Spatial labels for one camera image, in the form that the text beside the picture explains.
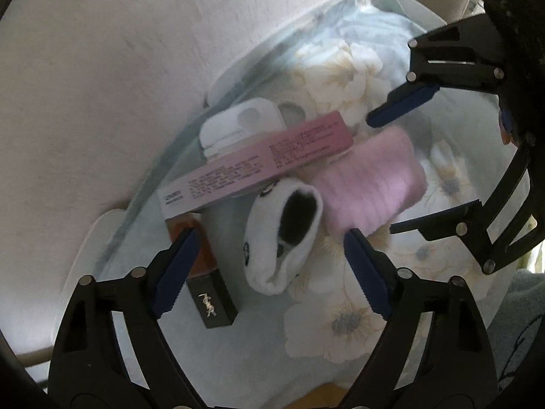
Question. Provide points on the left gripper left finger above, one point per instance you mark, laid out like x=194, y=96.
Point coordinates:
x=87, y=369

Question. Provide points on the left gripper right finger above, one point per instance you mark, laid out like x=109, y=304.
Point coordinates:
x=456, y=369

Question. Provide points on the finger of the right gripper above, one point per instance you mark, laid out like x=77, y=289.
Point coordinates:
x=401, y=101
x=442, y=223

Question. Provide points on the pink fuzzy sock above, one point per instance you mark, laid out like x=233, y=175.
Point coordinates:
x=372, y=183

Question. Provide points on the pink long cosmetic box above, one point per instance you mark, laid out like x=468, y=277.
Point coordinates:
x=239, y=171

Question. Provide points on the white panda sock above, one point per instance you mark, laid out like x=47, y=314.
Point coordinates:
x=281, y=229

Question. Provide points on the white plastic case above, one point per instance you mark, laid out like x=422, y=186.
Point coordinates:
x=239, y=126

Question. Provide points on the grey cartoon blanket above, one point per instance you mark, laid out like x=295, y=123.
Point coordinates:
x=516, y=325

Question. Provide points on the brown cardboard box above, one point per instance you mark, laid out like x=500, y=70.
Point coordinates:
x=327, y=395

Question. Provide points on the light blue floral cloth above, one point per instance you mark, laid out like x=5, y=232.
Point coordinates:
x=461, y=140

